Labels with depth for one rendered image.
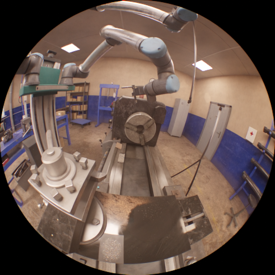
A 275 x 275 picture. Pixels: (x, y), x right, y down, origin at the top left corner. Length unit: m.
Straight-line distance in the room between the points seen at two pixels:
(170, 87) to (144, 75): 3.94
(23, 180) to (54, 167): 1.89
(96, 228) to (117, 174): 0.40
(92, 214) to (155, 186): 0.42
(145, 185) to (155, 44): 0.83
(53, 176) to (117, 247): 0.30
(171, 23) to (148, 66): 4.01
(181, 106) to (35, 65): 4.36
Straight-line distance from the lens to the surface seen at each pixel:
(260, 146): 2.73
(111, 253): 0.39
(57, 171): 0.22
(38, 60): 0.92
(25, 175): 2.07
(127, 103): 0.85
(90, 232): 0.37
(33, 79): 0.87
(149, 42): 0.38
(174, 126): 4.24
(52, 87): 0.96
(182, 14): 0.55
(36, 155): 1.35
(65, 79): 1.11
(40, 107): 1.17
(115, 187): 0.56
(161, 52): 0.36
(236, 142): 3.28
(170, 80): 0.42
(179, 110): 4.18
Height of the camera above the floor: 1.31
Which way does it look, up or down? 24 degrees down
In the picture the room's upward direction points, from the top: 11 degrees clockwise
